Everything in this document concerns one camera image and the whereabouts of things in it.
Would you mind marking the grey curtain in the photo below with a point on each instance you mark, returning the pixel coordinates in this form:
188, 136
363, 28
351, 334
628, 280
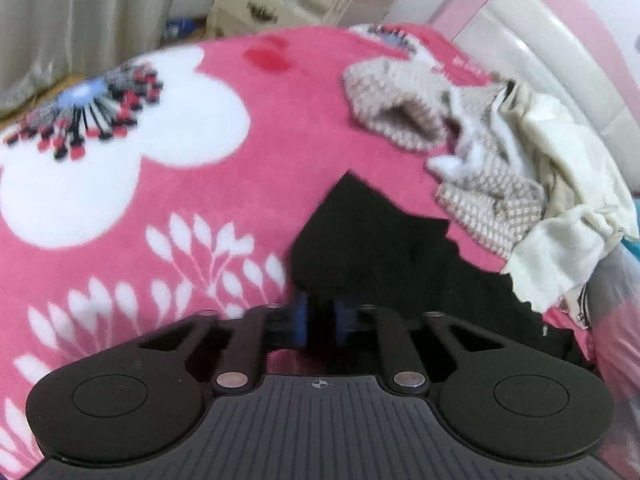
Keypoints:
75, 15

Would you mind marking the beige checked knit sweater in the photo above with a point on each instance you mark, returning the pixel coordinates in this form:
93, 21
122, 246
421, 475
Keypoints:
495, 210

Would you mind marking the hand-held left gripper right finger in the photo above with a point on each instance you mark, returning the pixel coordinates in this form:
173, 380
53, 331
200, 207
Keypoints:
342, 321

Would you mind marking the pink and white headboard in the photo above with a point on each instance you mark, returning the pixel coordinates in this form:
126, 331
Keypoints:
540, 15

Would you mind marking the pink floral blanket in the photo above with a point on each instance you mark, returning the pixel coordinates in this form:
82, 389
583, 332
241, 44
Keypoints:
200, 185

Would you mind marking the black garment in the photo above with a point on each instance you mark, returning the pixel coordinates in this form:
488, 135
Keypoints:
390, 250

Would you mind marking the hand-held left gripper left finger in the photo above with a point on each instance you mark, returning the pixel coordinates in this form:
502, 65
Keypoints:
300, 321

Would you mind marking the small blue object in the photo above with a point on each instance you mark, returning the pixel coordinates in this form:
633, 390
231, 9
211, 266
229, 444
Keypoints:
176, 26

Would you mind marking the pale pink quilt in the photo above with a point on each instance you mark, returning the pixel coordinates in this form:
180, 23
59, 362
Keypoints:
617, 340

